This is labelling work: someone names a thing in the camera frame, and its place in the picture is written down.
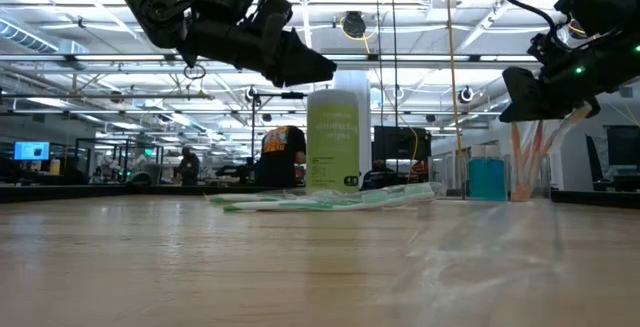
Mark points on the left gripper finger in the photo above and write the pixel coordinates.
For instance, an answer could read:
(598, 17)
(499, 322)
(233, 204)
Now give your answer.
(287, 84)
(300, 64)

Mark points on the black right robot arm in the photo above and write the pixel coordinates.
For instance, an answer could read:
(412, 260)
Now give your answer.
(605, 2)

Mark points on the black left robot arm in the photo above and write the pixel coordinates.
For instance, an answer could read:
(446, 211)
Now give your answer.
(150, 2)

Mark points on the black boom stand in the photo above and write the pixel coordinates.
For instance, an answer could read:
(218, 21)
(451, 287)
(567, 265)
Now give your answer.
(292, 95)

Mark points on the green disinfecting wipes canister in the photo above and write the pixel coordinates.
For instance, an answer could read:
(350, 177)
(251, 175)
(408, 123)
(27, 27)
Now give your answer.
(332, 137)

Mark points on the black monitor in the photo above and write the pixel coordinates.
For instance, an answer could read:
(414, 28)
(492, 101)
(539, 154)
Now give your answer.
(400, 142)
(625, 144)

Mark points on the person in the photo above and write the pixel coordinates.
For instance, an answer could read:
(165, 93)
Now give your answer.
(375, 177)
(280, 167)
(189, 169)

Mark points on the clear plastic cup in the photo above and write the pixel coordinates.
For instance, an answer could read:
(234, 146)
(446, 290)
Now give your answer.
(542, 187)

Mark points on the yellow jug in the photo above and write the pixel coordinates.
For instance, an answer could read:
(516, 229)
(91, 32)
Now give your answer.
(55, 167)

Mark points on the blue screen monitor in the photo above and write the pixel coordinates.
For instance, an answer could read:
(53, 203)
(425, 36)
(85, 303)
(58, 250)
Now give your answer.
(31, 151)

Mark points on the silver ventilation duct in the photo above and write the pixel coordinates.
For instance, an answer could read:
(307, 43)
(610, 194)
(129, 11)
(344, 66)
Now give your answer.
(25, 37)

